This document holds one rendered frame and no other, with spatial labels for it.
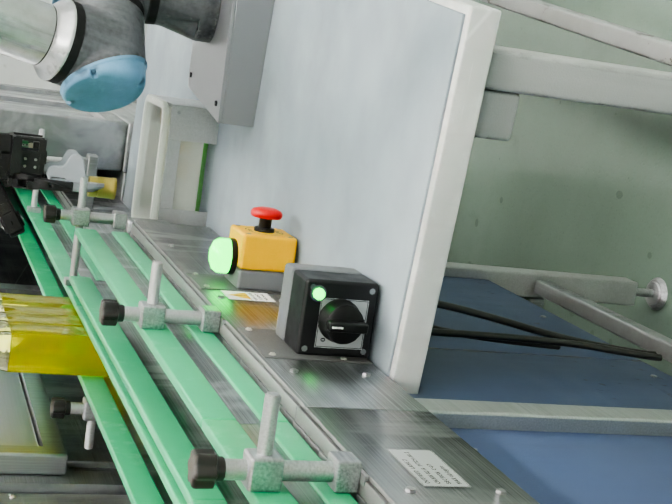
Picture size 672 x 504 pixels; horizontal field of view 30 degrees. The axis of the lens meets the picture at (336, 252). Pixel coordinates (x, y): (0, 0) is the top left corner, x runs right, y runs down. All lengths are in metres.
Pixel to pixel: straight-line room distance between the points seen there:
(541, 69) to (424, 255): 0.22
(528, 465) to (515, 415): 0.10
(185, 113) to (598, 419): 0.98
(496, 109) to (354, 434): 0.38
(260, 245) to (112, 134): 1.31
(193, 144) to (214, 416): 0.96
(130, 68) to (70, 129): 1.06
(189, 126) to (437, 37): 0.83
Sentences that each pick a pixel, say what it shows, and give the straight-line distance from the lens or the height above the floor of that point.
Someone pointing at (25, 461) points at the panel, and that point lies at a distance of 1.73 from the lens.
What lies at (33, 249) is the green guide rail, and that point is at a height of 0.95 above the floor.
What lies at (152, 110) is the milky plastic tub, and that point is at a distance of 2.15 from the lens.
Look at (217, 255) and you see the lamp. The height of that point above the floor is 0.85.
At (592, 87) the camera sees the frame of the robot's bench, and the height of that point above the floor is 0.58.
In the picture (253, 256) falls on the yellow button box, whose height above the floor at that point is 0.81.
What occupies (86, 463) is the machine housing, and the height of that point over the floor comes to 0.94.
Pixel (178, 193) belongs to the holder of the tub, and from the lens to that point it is 2.01.
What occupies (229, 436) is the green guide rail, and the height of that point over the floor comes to 0.95.
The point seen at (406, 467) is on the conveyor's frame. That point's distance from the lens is 0.99.
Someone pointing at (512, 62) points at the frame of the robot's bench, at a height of 0.67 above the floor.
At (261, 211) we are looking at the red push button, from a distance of 1.55.
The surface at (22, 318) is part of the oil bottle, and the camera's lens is 1.80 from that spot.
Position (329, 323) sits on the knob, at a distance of 1.24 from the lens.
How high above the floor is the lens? 1.24
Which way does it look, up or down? 20 degrees down
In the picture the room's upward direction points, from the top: 85 degrees counter-clockwise
